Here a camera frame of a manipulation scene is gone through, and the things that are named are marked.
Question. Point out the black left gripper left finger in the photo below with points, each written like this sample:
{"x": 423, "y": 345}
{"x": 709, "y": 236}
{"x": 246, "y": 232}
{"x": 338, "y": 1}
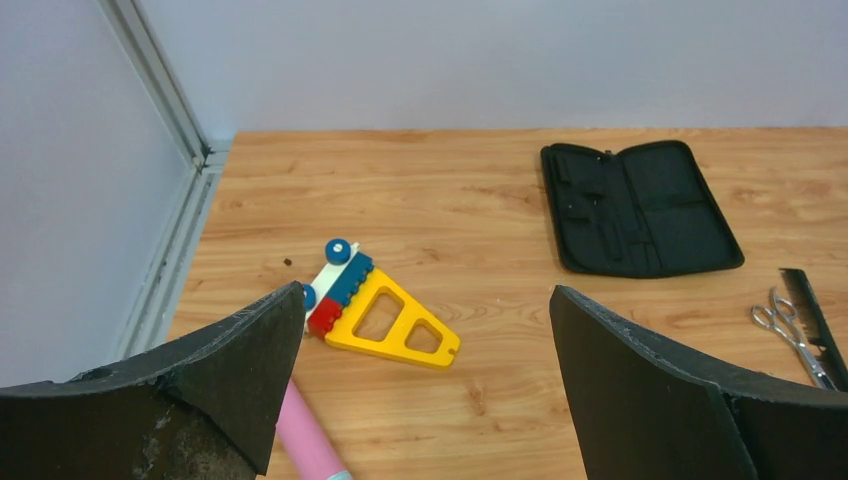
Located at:
{"x": 203, "y": 406}

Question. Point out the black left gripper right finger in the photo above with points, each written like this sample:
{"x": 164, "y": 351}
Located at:
{"x": 645, "y": 406}

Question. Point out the silver hair scissors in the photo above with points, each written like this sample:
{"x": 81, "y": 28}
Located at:
{"x": 779, "y": 317}

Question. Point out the black hair comb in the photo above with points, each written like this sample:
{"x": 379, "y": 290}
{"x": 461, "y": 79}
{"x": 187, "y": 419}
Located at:
{"x": 830, "y": 368}

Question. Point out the black zip tool case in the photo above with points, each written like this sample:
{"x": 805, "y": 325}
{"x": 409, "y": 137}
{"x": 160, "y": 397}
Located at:
{"x": 643, "y": 212}

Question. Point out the pink cylinder tube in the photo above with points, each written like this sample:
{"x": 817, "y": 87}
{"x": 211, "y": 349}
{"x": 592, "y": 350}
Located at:
{"x": 305, "y": 441}

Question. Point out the left aluminium frame post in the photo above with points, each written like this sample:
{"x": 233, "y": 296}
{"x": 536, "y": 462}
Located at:
{"x": 156, "y": 303}

